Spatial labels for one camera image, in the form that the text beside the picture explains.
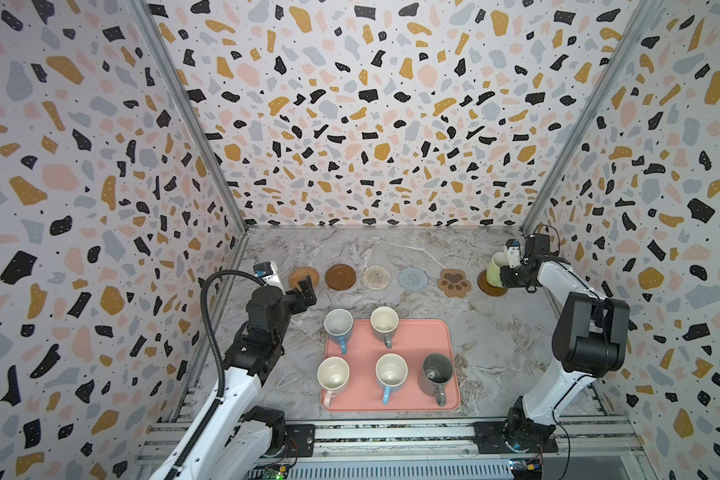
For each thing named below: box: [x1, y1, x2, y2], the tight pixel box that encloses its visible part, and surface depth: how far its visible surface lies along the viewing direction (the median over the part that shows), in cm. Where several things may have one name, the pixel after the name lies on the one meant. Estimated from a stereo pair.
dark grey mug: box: [420, 353, 454, 407], surface depth 78 cm
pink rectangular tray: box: [320, 319, 461, 411], surface depth 90 cm
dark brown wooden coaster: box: [325, 264, 356, 291], surface depth 108 cm
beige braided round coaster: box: [362, 265, 391, 290], surface depth 108 cm
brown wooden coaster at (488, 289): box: [477, 270, 509, 297], surface depth 105 cm
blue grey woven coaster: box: [397, 266, 428, 292], surface depth 108 cm
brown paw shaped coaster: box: [438, 268, 472, 298], surface depth 108 cm
